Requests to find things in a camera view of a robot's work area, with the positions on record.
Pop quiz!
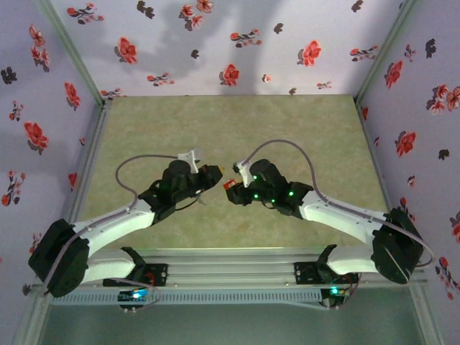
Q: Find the aluminium frame leg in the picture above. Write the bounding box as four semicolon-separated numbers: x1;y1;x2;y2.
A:
409;283;445;345
14;287;50;345

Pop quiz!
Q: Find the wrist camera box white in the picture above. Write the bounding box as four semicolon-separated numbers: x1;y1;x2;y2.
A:
178;147;202;173
232;160;254;188

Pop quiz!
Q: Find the aluminium side rail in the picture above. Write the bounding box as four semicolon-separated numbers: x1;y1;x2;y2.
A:
57;99;113;260
354;96;408;258

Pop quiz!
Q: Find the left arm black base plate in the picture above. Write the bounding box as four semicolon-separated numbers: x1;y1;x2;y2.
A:
103;263;169;288

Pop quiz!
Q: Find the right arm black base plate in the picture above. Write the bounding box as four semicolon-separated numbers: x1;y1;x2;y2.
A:
293;261;359;285

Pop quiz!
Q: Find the aluminium mounting rail beam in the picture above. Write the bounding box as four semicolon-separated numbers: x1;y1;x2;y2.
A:
34;247;428;288

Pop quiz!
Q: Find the grey slotted cable duct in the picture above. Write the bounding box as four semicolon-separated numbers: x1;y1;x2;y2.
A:
48;289;323;306

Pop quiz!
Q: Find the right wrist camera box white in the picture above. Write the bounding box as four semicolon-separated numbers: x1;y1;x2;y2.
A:
232;160;254;188

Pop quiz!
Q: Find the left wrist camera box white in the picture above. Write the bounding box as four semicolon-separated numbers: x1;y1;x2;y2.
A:
178;147;202;173

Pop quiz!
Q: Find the red padlock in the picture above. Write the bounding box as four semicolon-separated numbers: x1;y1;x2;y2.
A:
222;167;241;191

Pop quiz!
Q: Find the aluminium corner post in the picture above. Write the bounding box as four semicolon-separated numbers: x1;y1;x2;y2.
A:
34;0;109;109
354;0;420;104

